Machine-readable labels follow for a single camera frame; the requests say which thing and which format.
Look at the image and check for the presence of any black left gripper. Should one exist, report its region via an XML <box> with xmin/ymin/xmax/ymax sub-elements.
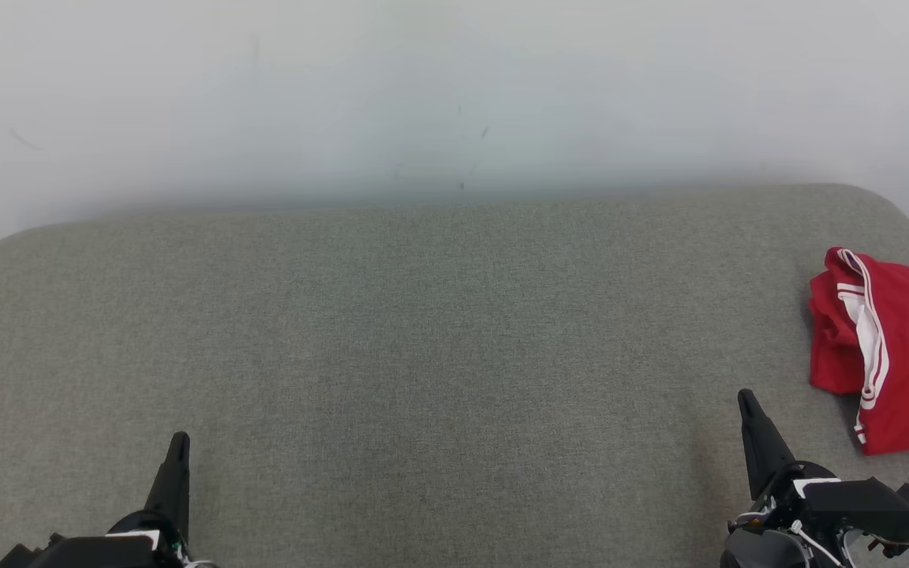
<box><xmin>110</xmin><ymin>431</ymin><xmax>192</xmax><ymax>568</ymax></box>

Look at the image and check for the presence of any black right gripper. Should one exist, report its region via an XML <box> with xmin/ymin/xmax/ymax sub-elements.
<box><xmin>722</xmin><ymin>387</ymin><xmax>847</xmax><ymax>568</ymax></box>

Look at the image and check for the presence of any thin red white wire bundle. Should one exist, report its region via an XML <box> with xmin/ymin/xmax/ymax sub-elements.
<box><xmin>787</xmin><ymin>518</ymin><xmax>909</xmax><ymax>568</ymax></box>

